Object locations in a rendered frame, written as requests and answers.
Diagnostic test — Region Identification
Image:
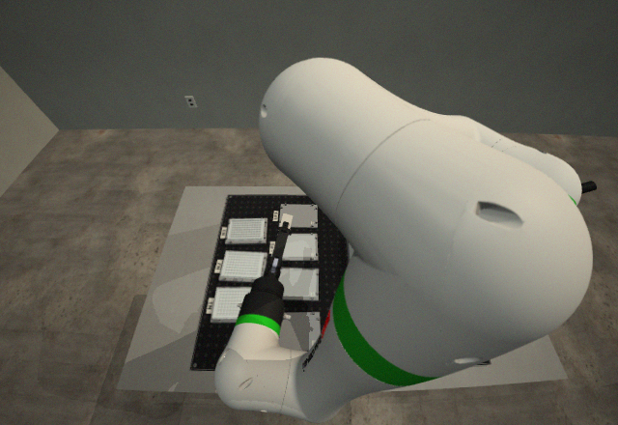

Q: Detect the white button panel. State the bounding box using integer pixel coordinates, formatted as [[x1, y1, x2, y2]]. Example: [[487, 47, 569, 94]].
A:
[[347, 241, 354, 263]]

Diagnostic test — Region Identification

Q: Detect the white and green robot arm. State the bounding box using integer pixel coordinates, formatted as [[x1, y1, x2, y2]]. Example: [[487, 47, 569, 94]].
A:
[[214, 58, 597, 423]]

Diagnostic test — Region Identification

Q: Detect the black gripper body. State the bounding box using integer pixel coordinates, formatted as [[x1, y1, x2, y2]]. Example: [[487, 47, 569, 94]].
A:
[[250, 267, 284, 299]]

